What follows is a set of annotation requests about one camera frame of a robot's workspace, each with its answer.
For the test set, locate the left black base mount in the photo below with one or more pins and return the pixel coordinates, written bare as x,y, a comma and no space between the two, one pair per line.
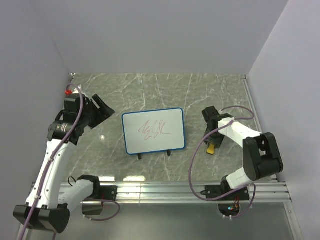
108,192

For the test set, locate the yellow black eraser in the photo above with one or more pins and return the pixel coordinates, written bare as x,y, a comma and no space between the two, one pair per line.
210,149

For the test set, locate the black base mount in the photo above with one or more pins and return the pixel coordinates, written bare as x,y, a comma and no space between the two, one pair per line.
213,191
108,192

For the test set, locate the blue framed whiteboard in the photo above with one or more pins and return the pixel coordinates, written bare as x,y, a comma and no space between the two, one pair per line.
154,131

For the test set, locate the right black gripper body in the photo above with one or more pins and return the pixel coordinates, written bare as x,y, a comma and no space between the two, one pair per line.
216,136

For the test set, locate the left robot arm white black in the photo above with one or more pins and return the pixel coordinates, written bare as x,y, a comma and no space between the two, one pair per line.
45,209

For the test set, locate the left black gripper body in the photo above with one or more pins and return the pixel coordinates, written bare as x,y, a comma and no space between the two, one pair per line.
90,115

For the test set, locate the aluminium right side rail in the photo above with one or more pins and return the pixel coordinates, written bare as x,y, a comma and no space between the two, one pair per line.
251,102

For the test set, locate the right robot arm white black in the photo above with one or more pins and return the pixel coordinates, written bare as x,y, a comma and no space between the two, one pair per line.
261,157

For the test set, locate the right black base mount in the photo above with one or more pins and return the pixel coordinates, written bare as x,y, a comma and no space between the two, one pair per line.
213,191

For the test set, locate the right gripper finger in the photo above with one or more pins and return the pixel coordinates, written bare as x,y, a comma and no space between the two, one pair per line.
218,142
210,139

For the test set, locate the aluminium rail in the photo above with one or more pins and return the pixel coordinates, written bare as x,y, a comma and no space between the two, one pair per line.
251,102
130,192

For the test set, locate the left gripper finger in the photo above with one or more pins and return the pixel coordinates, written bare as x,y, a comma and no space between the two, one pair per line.
100,104
99,115

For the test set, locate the aluminium front rail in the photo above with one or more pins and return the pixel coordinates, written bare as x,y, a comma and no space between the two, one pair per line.
130,192

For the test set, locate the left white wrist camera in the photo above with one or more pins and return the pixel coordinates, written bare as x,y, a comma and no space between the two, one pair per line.
75,90

